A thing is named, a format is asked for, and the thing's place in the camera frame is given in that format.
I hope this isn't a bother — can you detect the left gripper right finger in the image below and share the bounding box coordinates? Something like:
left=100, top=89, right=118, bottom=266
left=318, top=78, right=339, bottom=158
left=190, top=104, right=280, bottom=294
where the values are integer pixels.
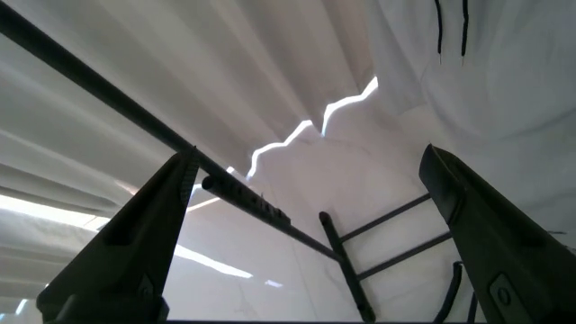
left=418, top=143, right=576, bottom=322

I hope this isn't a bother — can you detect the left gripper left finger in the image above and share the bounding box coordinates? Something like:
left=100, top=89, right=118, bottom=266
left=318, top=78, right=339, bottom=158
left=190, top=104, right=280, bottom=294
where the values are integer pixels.
left=36, top=146, right=202, bottom=322

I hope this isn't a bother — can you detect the black clothes rack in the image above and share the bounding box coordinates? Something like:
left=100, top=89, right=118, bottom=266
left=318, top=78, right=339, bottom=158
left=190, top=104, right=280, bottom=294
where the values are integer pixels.
left=0, top=2, right=454, bottom=323

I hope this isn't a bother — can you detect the white curtain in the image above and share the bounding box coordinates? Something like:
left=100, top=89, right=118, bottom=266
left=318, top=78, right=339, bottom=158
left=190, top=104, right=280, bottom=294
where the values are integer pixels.
left=0, top=0, right=380, bottom=217
left=0, top=209, right=112, bottom=314

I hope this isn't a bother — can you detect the black cable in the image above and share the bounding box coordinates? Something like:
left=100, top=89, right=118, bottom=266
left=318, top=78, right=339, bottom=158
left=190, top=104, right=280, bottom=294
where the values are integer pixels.
left=433, top=260, right=479, bottom=323

